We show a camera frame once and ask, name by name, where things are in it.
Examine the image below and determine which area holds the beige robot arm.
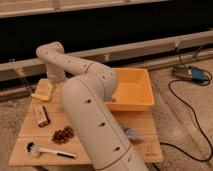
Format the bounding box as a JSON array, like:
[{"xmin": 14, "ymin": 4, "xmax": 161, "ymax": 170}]
[{"xmin": 36, "ymin": 42, "xmax": 149, "ymax": 171}]

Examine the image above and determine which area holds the brown wooden block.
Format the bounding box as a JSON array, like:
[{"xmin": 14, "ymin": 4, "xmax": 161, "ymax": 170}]
[{"xmin": 33, "ymin": 105, "xmax": 50, "ymax": 127}]

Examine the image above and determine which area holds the bunch of brown grapes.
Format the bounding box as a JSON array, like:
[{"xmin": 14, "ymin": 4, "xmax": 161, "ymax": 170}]
[{"xmin": 52, "ymin": 126, "xmax": 74, "ymax": 144}]

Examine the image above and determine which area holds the yellow plastic tub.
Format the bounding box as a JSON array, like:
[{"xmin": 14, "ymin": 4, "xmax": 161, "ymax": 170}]
[{"xmin": 106, "ymin": 68, "xmax": 154, "ymax": 111}]

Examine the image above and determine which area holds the white dish brush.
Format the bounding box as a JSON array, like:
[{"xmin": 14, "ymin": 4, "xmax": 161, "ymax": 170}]
[{"xmin": 27, "ymin": 142, "xmax": 77, "ymax": 159}]

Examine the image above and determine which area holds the blue power adapter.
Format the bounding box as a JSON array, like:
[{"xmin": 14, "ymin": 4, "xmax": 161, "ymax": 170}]
[{"xmin": 172, "ymin": 66, "xmax": 207, "ymax": 83}]

